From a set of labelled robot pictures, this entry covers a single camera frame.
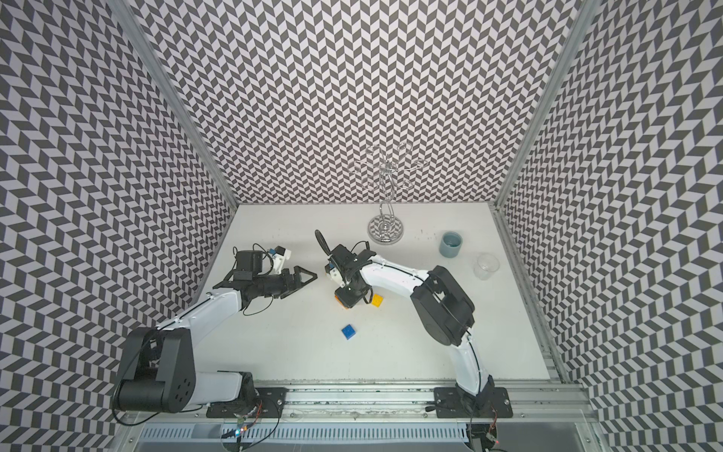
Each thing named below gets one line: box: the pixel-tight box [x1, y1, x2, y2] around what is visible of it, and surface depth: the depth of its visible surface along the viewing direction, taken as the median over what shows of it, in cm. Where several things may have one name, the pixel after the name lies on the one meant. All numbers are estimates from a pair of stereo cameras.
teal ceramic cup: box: [438, 230, 464, 259], surface depth 103 cm
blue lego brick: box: [340, 323, 356, 340], surface depth 86 cm
